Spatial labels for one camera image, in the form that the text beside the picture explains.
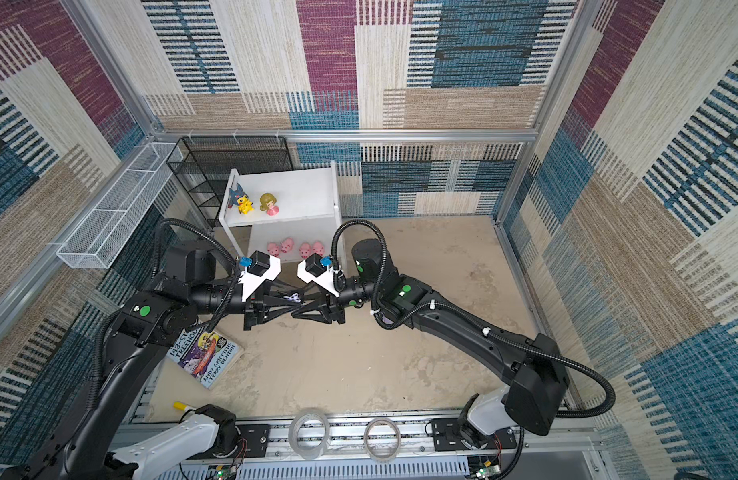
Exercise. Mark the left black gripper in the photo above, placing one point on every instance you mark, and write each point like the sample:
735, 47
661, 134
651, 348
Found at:
256, 307

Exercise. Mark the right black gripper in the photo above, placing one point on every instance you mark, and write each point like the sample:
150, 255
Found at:
322, 305

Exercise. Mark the pink pig toy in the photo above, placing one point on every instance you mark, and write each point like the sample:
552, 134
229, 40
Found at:
287, 245
305, 250
273, 249
319, 248

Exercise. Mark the olive green figure toy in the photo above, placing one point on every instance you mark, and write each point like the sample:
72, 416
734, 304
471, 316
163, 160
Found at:
268, 204

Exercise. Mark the yellow blue pokemon toy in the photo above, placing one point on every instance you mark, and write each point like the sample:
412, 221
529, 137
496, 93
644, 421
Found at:
239, 199

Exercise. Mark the black purple bat toy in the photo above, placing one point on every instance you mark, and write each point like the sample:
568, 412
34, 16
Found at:
294, 297

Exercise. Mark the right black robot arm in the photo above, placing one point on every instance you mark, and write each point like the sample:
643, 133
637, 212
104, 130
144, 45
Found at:
358, 270

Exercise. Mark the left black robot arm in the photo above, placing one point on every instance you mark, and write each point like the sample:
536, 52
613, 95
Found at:
195, 282

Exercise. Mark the white two-tier shelf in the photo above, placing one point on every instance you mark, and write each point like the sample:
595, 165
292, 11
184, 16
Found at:
309, 211

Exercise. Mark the colourful children's book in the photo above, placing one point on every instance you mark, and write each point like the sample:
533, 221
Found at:
205, 356

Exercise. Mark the clear tape roll left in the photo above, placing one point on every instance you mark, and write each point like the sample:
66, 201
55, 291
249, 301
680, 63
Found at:
309, 434

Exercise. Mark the clear tape roll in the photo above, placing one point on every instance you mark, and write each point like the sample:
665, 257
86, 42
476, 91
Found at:
309, 434
382, 439

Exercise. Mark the yellow white marker pen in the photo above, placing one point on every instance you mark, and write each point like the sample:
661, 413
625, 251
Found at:
182, 406

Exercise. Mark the clear tape roll right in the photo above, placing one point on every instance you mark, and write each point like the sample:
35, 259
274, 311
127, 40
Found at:
382, 439

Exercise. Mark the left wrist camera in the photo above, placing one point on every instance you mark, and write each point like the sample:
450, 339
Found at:
255, 270

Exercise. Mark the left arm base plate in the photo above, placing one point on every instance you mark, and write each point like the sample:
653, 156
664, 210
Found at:
249, 441

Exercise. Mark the black wire mesh rack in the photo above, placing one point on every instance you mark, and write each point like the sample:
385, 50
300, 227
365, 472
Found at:
203, 164

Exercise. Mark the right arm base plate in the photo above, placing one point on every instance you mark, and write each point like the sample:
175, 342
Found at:
446, 437

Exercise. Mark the white wire mesh basket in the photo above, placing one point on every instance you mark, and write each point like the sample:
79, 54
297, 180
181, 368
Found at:
103, 233

